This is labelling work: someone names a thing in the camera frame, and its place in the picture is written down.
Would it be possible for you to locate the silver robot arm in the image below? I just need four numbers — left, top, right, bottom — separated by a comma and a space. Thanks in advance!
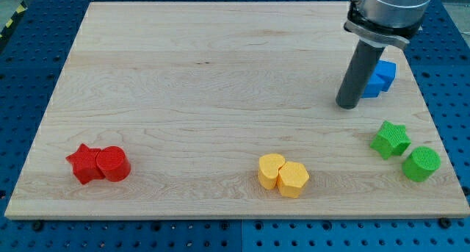
344, 0, 431, 50

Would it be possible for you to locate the blue cube block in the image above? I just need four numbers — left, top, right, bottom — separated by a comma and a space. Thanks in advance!
375, 60, 397, 92

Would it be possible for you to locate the yellow heart block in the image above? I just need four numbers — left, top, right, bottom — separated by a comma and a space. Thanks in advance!
258, 154, 286, 190

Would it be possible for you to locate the light wooden board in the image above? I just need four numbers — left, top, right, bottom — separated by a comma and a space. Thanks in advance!
5, 2, 469, 220

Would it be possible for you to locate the yellow hexagon block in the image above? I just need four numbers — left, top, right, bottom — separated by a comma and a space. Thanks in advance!
277, 161, 310, 198

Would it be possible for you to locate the red cylinder block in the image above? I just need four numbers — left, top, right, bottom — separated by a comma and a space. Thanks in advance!
96, 146, 131, 182

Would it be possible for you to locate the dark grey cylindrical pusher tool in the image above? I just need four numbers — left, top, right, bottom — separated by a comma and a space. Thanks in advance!
336, 40, 385, 109

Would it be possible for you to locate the red star block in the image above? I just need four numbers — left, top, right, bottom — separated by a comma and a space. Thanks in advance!
65, 143, 105, 184

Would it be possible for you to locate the green star block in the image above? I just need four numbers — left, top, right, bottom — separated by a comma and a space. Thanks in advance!
370, 120, 411, 159

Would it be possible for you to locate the green cylinder block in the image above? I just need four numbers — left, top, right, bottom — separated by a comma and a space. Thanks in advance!
402, 146, 441, 182

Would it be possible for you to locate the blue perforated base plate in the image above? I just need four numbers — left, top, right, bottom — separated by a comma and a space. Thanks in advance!
1, 0, 469, 251

